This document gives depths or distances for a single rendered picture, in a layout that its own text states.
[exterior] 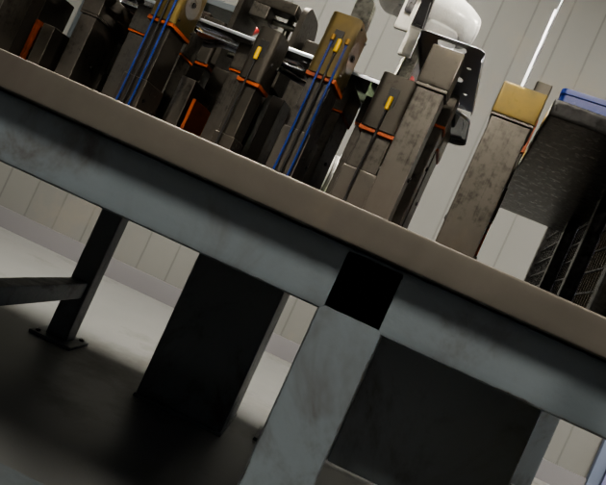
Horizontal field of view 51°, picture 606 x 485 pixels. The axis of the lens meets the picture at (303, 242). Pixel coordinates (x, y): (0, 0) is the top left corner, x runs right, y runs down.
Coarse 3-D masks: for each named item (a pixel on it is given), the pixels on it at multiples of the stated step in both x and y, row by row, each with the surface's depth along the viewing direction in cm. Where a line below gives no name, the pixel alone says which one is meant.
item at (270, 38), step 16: (272, 32) 120; (256, 48) 120; (272, 48) 120; (288, 48) 125; (256, 64) 120; (272, 64) 121; (240, 80) 121; (256, 80) 120; (272, 80) 125; (240, 96) 121; (256, 96) 122; (240, 112) 121; (224, 128) 121; (240, 128) 122; (224, 144) 120; (240, 144) 124
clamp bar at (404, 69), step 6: (414, 54) 151; (402, 60) 150; (408, 60) 151; (414, 60) 150; (402, 66) 151; (408, 66) 150; (414, 66) 149; (396, 72) 149; (402, 72) 150; (408, 72) 149; (408, 78) 149
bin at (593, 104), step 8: (560, 96) 132; (568, 96) 131; (576, 96) 130; (584, 96) 130; (592, 96) 129; (576, 104) 130; (584, 104) 130; (592, 104) 129; (600, 104) 128; (600, 112) 128
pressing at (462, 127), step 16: (128, 0) 148; (144, 0) 143; (224, 32) 140; (224, 48) 149; (288, 64) 142; (304, 64) 137; (304, 80) 150; (352, 80) 133; (368, 80) 124; (464, 128) 130; (464, 144) 139
